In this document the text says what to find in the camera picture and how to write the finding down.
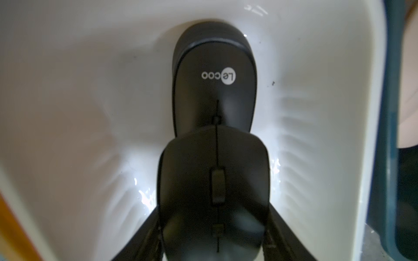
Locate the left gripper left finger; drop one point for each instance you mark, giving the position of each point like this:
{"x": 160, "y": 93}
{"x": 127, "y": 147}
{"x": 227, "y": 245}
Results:
{"x": 146, "y": 244}

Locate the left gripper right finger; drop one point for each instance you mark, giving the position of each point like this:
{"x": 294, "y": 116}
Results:
{"x": 280, "y": 243}

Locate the black mouse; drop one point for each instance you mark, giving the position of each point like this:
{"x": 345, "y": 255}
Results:
{"x": 214, "y": 78}
{"x": 213, "y": 195}

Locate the pink mouse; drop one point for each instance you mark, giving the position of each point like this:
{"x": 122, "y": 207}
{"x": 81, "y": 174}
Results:
{"x": 408, "y": 102}

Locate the teal storage box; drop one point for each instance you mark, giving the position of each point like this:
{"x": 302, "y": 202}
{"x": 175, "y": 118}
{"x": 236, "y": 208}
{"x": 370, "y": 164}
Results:
{"x": 393, "y": 203}

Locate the yellow storage box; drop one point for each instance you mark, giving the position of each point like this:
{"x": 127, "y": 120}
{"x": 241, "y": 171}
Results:
{"x": 15, "y": 244}

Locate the white storage box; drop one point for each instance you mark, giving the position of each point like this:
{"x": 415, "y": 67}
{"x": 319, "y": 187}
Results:
{"x": 86, "y": 110}

